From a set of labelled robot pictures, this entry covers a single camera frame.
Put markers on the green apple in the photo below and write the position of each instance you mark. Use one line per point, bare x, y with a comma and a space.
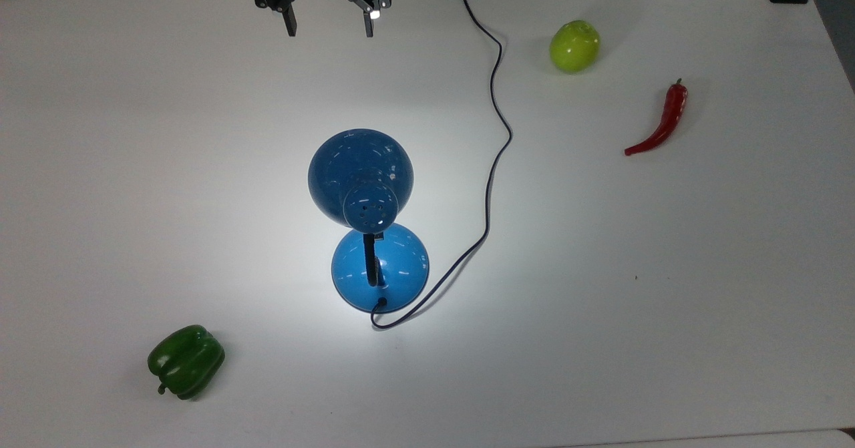
574, 46

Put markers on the green bell pepper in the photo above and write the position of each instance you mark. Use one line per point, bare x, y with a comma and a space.
187, 361

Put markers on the blue desk lamp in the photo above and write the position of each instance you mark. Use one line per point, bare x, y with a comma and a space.
361, 167

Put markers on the red chili pepper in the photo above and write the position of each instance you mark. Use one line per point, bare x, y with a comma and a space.
668, 121

